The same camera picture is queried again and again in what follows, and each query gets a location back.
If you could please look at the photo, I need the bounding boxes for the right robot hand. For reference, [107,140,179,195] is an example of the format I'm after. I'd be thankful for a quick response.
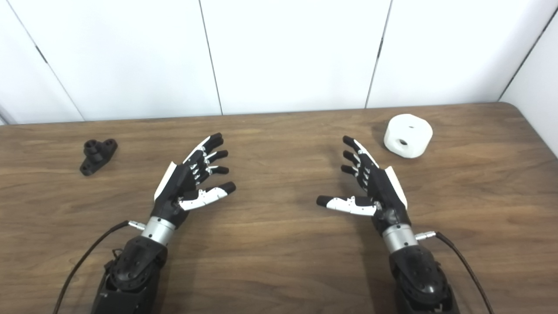
[316,135,413,236]

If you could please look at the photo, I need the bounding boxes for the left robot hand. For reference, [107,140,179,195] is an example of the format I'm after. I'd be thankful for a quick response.
[153,133,237,229]

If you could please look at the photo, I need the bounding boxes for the round white plastic piece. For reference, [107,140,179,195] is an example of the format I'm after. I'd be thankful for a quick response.
[384,114,434,159]

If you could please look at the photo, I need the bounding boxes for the black plastic holder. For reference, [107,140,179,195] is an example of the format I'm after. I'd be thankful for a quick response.
[79,139,119,177]

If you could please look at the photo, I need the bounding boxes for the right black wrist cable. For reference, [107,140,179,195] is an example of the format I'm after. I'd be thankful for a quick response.
[415,231,495,314]

